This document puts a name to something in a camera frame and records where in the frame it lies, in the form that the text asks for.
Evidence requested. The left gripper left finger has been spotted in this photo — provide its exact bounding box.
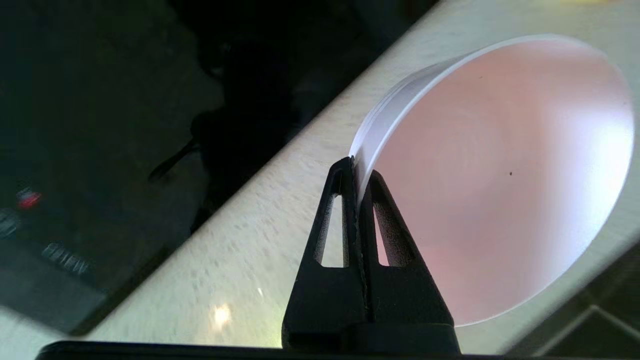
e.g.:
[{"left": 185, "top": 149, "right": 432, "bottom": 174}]
[{"left": 281, "top": 156, "right": 369, "bottom": 350}]

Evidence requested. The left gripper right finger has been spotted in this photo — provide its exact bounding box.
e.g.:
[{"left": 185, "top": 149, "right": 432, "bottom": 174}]
[{"left": 359, "top": 170, "right": 461, "bottom": 352}]

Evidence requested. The pink plastic bowl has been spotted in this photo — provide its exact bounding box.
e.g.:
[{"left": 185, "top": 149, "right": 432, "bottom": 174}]
[{"left": 348, "top": 34, "right": 636, "bottom": 328}]

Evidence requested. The stainless steel sink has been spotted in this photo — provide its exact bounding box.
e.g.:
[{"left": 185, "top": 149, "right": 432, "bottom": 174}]
[{"left": 505, "top": 247, "right": 640, "bottom": 357}]

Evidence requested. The black induction cooktop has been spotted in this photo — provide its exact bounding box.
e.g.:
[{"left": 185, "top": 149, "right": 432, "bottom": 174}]
[{"left": 0, "top": 0, "right": 443, "bottom": 337}]

